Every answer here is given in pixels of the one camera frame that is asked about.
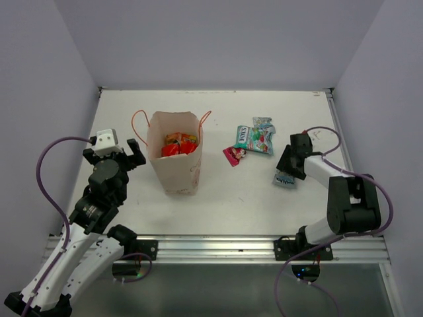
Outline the large red candy bag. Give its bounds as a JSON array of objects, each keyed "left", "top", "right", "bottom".
[{"left": 161, "top": 143, "right": 180, "bottom": 157}]

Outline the silver blue snack packet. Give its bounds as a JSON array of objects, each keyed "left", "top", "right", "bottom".
[{"left": 252, "top": 117, "right": 276, "bottom": 133}]

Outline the printed bear paper bag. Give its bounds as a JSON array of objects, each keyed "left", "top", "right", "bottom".
[{"left": 131, "top": 110, "right": 212, "bottom": 195}]

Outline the orange fruit candy bag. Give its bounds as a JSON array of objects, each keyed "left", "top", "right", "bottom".
[{"left": 165, "top": 132, "right": 197, "bottom": 145}]

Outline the pink small snack packet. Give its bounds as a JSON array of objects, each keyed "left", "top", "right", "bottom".
[{"left": 223, "top": 147, "right": 247, "bottom": 167}]

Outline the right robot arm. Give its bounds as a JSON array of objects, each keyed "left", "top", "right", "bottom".
[{"left": 277, "top": 132, "right": 381, "bottom": 260}]

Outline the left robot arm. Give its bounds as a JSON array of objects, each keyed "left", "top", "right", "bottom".
[{"left": 4, "top": 135, "right": 151, "bottom": 316}]

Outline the green Fox's mint bag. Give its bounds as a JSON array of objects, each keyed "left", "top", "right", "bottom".
[{"left": 233, "top": 125, "right": 274, "bottom": 155}]

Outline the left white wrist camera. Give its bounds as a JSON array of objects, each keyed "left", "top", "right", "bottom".
[{"left": 92, "top": 129, "right": 122, "bottom": 157}]

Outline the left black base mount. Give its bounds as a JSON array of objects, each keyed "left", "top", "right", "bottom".
[{"left": 112, "top": 239, "right": 159, "bottom": 283}]

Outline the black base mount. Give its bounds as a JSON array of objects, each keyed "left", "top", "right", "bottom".
[
  {"left": 273, "top": 234, "right": 334, "bottom": 283},
  {"left": 112, "top": 239, "right": 159, "bottom": 283}
]

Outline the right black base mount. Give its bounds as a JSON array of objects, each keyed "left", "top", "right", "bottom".
[{"left": 273, "top": 234, "right": 334, "bottom": 283}]

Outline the aluminium front rail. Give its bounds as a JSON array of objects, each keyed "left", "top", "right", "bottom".
[{"left": 42, "top": 234, "right": 387, "bottom": 265}]

